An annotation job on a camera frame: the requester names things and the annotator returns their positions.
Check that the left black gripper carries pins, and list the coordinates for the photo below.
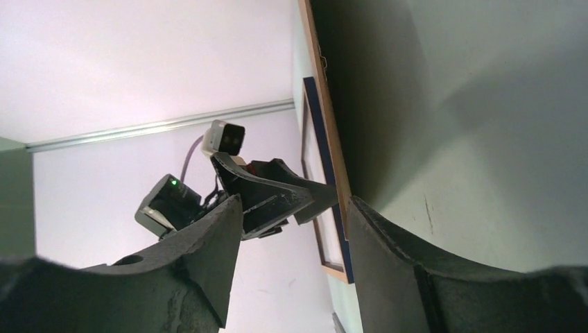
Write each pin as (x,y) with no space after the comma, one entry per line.
(269,199)

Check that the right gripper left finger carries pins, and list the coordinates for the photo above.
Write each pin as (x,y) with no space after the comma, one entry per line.
(180,284)

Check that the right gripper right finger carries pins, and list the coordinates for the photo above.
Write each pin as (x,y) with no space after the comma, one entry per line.
(406,284)

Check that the wooden picture frame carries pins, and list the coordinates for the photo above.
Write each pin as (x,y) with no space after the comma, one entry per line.
(317,166)

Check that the brown backing board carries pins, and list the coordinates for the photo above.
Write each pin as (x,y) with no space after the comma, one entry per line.
(464,122)

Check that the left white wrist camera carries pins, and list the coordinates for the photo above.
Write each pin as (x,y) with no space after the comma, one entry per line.
(223,137)

